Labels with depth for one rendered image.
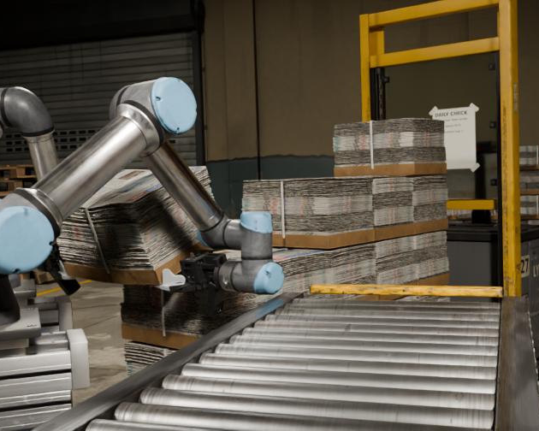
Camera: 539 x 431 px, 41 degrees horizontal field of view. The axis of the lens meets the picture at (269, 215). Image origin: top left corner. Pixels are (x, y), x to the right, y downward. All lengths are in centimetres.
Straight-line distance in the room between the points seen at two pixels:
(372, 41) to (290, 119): 558
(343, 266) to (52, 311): 100
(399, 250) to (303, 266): 62
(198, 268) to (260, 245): 20
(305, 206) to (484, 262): 132
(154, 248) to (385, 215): 108
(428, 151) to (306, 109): 626
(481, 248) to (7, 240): 260
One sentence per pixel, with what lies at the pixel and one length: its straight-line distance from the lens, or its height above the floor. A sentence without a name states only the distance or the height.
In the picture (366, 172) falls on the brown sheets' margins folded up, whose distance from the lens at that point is 300.
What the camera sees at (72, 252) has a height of 88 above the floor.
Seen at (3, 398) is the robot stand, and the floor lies 68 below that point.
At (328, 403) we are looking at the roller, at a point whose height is 80.
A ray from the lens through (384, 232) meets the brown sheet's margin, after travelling 269.
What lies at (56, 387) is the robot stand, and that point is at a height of 69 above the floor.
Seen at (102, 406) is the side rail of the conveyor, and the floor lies 80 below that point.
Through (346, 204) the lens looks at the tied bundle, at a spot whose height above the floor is 97.
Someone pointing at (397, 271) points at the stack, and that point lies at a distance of 279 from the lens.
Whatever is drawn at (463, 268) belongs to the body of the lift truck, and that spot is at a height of 62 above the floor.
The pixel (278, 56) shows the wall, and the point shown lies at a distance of 939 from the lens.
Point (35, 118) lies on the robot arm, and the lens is 221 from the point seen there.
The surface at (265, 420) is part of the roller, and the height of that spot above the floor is 80.
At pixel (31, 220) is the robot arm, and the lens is 132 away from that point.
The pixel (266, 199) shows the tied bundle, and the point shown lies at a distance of 254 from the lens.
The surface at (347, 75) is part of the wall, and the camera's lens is 913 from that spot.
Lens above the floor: 108
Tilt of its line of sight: 3 degrees down
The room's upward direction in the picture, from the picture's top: 2 degrees counter-clockwise
